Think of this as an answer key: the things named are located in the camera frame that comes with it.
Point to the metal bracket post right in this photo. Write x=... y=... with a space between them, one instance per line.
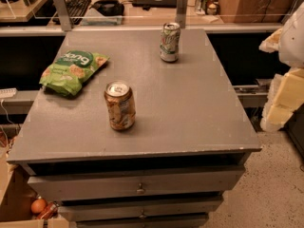
x=181 y=13

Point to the orange ball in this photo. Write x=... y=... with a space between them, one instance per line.
x=38 y=206

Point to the black laptop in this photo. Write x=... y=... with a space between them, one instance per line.
x=155 y=3

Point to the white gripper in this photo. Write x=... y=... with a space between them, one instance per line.
x=294 y=40

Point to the small red bottle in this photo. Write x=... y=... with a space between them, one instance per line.
x=49 y=211

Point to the metal bracket post left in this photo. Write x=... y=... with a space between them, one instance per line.
x=65 y=21

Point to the grey drawer cabinet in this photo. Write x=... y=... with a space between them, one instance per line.
x=188 y=145

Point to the black headphones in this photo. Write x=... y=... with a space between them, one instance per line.
x=109 y=7

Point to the black keyboard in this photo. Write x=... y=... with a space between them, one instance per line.
x=76 y=9

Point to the green chip bag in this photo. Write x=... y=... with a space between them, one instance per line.
x=68 y=73

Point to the cardboard box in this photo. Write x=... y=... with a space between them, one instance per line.
x=16 y=198

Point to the white power strip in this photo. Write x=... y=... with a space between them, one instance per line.
x=7 y=92

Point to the small jar on desk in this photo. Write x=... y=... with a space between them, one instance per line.
x=212 y=8

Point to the green white 7up can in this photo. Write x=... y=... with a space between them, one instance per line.
x=169 y=45

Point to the orange brown soda can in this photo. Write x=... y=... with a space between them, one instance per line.
x=120 y=103

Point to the metal bracket post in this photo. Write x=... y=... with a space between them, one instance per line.
x=181 y=13
x=65 y=21

